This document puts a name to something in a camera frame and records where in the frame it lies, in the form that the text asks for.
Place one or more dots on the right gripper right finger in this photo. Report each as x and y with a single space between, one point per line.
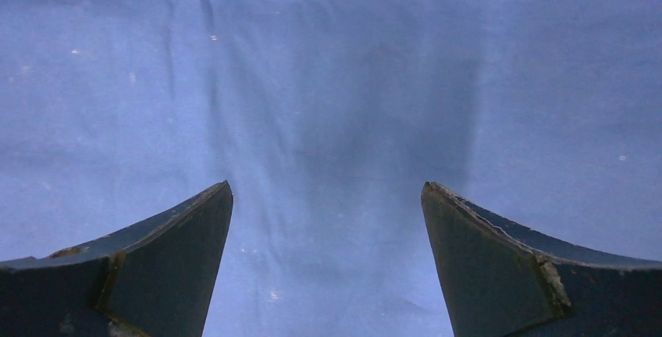
500 278

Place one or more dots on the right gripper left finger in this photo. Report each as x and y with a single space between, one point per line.
152 278

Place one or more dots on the blue surgical drape cloth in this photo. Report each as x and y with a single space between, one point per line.
327 117

